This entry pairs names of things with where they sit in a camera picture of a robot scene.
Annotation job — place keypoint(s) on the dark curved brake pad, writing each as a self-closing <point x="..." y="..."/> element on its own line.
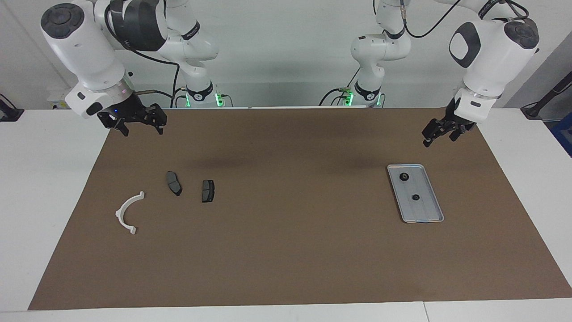
<point x="173" y="183"/>

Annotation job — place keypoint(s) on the silver metal tray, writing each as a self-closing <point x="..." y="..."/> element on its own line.
<point x="424" y="210"/>

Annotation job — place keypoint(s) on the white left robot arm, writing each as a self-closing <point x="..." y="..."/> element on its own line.
<point x="491" y="58"/>

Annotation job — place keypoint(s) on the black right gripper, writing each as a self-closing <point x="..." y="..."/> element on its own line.
<point x="130" y="112"/>

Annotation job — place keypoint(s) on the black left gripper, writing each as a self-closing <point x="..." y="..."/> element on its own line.
<point x="449" y="123"/>

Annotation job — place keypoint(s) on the brown table mat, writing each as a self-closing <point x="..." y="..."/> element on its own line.
<point x="286" y="250"/>

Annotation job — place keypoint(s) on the black table clamp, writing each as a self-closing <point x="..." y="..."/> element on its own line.
<point x="10" y="114"/>

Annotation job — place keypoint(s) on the dark rectangular brake pad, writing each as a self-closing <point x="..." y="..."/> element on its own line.
<point x="208" y="191"/>

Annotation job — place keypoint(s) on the large black bearing gear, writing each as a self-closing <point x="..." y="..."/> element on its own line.
<point x="404" y="176"/>

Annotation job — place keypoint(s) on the white curved plastic bracket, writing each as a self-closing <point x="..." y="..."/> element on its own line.
<point x="119" y="214"/>

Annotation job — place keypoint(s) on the blue box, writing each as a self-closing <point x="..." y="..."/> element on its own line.
<point x="564" y="134"/>

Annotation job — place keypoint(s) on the white power strip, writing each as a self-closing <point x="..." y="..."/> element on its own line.
<point x="56" y="97"/>

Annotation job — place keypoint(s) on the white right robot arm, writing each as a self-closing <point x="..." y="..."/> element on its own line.
<point x="89" y="53"/>

